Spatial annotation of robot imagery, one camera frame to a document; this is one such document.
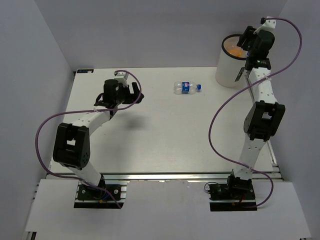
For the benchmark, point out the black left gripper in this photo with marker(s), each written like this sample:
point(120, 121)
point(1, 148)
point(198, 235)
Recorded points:
point(130, 97)

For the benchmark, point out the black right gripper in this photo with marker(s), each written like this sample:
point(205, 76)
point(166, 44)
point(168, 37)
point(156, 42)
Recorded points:
point(248, 35)

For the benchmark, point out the orange juice bottle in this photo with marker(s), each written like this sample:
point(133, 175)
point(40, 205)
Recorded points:
point(237, 52)

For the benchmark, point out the blue label plastic bottle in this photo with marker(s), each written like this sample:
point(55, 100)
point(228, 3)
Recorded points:
point(186, 87)

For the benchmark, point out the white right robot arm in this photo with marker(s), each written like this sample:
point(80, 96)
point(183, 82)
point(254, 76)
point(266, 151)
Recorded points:
point(264, 118)

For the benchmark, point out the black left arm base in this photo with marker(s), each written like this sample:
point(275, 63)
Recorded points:
point(89, 198)

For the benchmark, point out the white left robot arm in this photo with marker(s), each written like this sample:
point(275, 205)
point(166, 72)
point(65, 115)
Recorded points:
point(72, 142)

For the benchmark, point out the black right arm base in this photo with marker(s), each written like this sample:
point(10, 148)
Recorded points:
point(236, 195)

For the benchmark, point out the white bin with black rim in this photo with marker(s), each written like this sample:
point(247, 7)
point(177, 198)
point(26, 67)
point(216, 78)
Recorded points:
point(228, 73)

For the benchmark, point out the black table corner label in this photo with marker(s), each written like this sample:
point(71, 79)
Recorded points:
point(84, 71)

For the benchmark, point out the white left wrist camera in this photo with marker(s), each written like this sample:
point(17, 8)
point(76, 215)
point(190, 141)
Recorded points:
point(121, 77)

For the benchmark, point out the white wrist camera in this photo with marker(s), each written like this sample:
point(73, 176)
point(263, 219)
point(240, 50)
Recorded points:
point(121, 77)
point(266, 24)

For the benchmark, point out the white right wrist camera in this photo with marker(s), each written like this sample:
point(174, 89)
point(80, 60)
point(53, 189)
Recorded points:
point(266, 24)

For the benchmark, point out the aluminium table edge rail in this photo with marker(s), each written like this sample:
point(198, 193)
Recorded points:
point(274, 174)

